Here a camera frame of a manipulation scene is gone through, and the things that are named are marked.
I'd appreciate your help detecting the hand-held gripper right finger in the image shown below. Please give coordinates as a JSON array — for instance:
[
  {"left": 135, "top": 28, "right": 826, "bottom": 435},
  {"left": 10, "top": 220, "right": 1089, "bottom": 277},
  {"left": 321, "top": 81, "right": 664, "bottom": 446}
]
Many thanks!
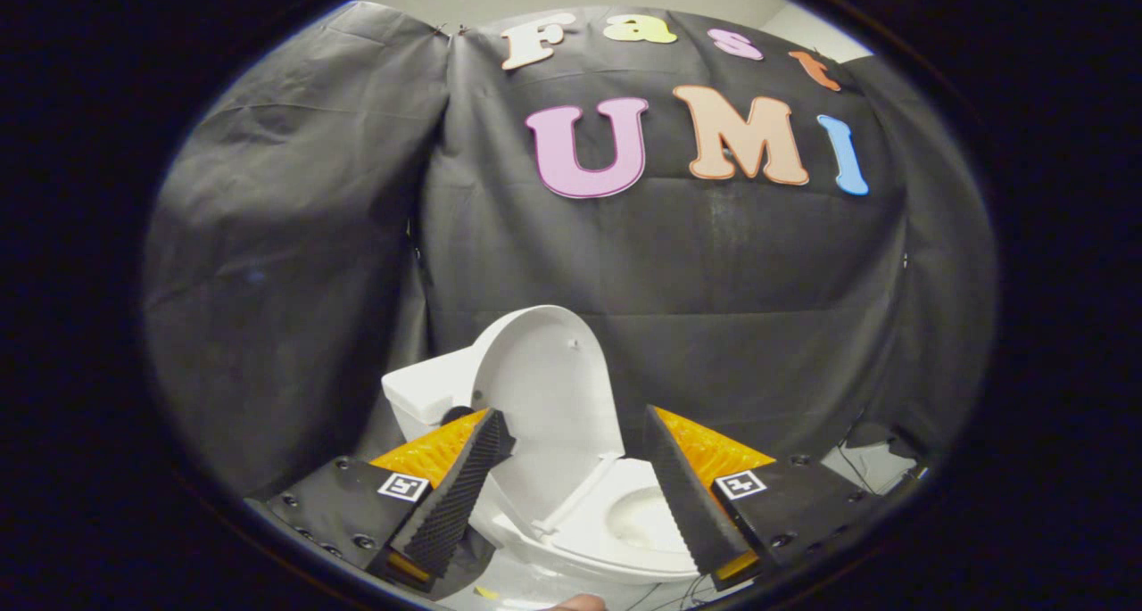
[{"left": 642, "top": 406, "right": 920, "bottom": 592}]

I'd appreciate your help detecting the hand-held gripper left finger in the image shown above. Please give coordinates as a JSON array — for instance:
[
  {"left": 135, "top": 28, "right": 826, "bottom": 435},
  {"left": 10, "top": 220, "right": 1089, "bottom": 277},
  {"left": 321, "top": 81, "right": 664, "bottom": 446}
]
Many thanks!
[{"left": 250, "top": 408, "right": 517, "bottom": 594}]

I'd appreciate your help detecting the white toilet lid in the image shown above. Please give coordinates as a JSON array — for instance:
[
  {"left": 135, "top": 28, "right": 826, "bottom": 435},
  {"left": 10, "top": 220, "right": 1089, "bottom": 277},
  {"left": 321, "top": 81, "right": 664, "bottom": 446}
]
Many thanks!
[{"left": 470, "top": 305, "right": 625, "bottom": 530}]

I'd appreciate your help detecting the white toilet bowl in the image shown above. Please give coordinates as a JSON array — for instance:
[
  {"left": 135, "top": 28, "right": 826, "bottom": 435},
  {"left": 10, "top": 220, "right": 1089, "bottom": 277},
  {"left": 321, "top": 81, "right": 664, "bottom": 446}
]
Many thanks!
[{"left": 468, "top": 482, "right": 708, "bottom": 587}]

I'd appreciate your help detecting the black backdrop cloth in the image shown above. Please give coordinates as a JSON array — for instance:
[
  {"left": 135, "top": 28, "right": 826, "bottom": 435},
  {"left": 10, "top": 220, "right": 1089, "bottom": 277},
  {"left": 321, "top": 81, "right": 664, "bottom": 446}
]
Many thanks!
[{"left": 143, "top": 3, "right": 998, "bottom": 505}]

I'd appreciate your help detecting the tangle of black cables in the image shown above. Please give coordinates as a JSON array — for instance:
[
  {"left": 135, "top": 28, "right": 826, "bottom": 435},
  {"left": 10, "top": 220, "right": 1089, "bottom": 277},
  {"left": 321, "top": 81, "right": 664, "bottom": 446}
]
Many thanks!
[{"left": 625, "top": 574, "right": 719, "bottom": 611}]

